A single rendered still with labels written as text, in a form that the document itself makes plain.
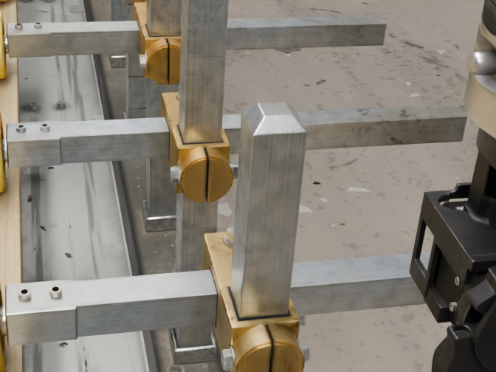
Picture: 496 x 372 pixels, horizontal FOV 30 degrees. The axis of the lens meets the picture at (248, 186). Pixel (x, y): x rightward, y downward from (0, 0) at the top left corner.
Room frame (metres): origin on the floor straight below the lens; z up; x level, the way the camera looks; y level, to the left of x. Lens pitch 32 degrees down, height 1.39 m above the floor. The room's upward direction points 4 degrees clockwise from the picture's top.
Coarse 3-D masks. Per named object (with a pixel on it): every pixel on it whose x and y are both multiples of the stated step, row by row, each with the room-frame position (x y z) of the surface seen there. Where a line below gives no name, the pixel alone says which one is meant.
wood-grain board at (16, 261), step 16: (16, 0) 1.25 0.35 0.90; (16, 16) 1.18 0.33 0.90; (16, 64) 1.03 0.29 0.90; (0, 80) 0.98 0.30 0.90; (16, 80) 0.99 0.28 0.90; (0, 96) 0.94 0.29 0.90; (16, 96) 0.95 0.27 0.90; (16, 112) 0.91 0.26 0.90; (16, 176) 0.77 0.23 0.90; (16, 192) 0.75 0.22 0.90; (0, 208) 0.72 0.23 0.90; (16, 208) 0.72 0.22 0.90; (0, 224) 0.69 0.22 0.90; (16, 224) 0.69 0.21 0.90; (0, 240) 0.67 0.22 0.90; (16, 240) 0.67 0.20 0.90; (0, 256) 0.64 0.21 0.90; (16, 256) 0.65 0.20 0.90; (0, 272) 0.62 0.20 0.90; (16, 272) 0.62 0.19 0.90; (16, 352) 0.53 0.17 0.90; (16, 368) 0.51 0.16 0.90
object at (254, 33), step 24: (24, 24) 1.01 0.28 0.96; (48, 24) 1.02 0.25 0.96; (72, 24) 1.02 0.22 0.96; (96, 24) 1.03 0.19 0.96; (120, 24) 1.04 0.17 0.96; (240, 24) 1.06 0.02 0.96; (264, 24) 1.07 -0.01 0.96; (288, 24) 1.07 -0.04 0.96; (312, 24) 1.08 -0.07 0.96; (336, 24) 1.08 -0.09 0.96; (360, 24) 1.09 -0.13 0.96; (384, 24) 1.10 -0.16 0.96; (24, 48) 0.99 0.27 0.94; (48, 48) 0.99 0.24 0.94; (72, 48) 1.00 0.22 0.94; (96, 48) 1.01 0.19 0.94; (120, 48) 1.02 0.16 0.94; (240, 48) 1.05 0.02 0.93; (264, 48) 1.06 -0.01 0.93; (288, 48) 1.07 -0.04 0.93
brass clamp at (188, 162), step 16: (176, 96) 0.84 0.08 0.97; (176, 112) 0.80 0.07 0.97; (176, 128) 0.77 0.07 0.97; (176, 144) 0.74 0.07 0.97; (192, 144) 0.74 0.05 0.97; (208, 144) 0.74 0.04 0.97; (224, 144) 0.75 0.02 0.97; (176, 160) 0.73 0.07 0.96; (192, 160) 0.72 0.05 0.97; (208, 160) 0.72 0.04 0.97; (224, 160) 0.73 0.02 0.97; (176, 176) 0.72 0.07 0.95; (192, 176) 0.72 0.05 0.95; (208, 176) 0.72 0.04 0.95; (224, 176) 0.72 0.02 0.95; (176, 192) 0.73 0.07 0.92; (192, 192) 0.72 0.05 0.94; (208, 192) 0.72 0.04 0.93; (224, 192) 0.72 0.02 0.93
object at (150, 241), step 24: (96, 0) 1.78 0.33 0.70; (96, 72) 1.58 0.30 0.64; (120, 72) 1.45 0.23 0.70; (120, 96) 1.36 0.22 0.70; (120, 168) 1.14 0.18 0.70; (144, 168) 1.14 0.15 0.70; (120, 192) 1.13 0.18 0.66; (144, 192) 1.07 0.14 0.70; (144, 216) 1.00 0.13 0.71; (168, 216) 0.99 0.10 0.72; (144, 240) 0.96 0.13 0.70; (168, 240) 0.97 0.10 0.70; (144, 264) 0.91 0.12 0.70; (168, 264) 0.91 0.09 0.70; (144, 336) 0.85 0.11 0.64; (168, 336) 0.78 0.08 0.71; (168, 360) 0.74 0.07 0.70; (192, 360) 0.74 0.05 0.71; (216, 360) 0.75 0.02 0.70
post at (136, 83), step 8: (128, 0) 1.23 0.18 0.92; (128, 8) 1.23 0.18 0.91; (128, 16) 1.23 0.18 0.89; (128, 56) 1.23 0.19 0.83; (136, 56) 1.23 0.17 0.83; (128, 64) 1.23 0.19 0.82; (136, 64) 1.23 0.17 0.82; (128, 72) 1.23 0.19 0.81; (136, 72) 1.23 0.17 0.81; (128, 80) 1.23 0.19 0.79; (136, 80) 1.23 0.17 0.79; (144, 80) 1.23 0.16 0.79; (128, 88) 1.23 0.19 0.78; (136, 88) 1.23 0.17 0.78; (144, 88) 1.23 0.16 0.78; (128, 96) 1.23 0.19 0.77; (136, 96) 1.23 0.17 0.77; (144, 96) 1.23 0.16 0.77; (128, 104) 1.23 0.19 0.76; (136, 104) 1.23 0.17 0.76; (144, 104) 1.23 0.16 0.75; (128, 112) 1.23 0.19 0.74; (136, 112) 1.23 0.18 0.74; (144, 112) 1.23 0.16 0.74
